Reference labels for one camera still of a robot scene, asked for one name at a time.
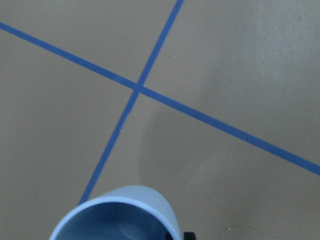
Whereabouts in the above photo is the light blue plastic cup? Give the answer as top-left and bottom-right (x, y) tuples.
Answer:
(49, 185), (183, 240)

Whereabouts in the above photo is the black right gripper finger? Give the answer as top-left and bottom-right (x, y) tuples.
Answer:
(183, 231), (196, 240)

